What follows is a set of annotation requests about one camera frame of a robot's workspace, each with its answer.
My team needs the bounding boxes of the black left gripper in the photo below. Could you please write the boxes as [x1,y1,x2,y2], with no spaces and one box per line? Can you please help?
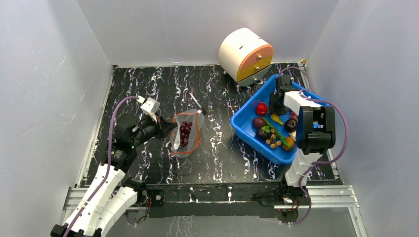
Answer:
[131,113,178,148]

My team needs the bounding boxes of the yellow banana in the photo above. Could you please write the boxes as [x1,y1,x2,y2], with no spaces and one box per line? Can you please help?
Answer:
[270,114,284,125]

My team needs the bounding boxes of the red strawberry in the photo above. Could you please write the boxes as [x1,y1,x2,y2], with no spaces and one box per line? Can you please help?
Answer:
[255,102,268,116]

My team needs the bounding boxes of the dark purple grape bunch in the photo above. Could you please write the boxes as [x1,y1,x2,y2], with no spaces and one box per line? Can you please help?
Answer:
[179,121,192,148]

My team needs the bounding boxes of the light purple grape bunch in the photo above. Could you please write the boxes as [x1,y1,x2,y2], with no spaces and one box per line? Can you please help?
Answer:
[290,111,298,122]

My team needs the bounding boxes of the clear zip top bag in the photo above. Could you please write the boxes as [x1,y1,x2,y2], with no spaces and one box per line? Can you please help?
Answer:
[170,109,205,158]

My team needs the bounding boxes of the dark plum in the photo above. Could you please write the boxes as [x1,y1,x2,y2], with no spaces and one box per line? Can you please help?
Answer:
[283,119,297,133]

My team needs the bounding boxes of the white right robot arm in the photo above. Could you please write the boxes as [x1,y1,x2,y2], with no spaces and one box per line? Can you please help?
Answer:
[268,76,335,204]

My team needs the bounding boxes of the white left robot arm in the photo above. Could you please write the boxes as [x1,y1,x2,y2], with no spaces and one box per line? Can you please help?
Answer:
[50,115,177,237]

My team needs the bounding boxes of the purple mangosteen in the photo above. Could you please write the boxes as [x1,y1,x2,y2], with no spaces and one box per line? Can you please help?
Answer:
[252,117,266,129]

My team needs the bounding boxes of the dark mangosteen green leaves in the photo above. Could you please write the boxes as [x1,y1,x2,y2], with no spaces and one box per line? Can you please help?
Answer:
[256,126,271,141]

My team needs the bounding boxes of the blue plastic bin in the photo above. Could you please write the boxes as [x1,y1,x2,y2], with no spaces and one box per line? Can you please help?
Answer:
[231,75,323,164]

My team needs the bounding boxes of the white garlic bulb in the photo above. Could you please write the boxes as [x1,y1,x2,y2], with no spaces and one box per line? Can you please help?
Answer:
[289,131,296,142]

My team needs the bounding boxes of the orange brown fruit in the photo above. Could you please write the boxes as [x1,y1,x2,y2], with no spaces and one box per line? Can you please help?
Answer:
[282,137,295,152]

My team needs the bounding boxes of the black white marker pen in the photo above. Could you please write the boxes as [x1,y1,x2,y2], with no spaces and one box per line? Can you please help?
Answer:
[189,92,207,115]

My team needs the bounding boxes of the white round drawer cabinet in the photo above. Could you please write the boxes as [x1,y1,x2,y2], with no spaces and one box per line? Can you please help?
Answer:
[218,28,274,87]

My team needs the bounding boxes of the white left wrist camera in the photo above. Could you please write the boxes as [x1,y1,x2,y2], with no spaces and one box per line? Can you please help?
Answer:
[140,97,160,123]

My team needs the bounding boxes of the aluminium frame rail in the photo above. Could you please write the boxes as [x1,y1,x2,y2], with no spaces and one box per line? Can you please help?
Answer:
[57,185,367,237]

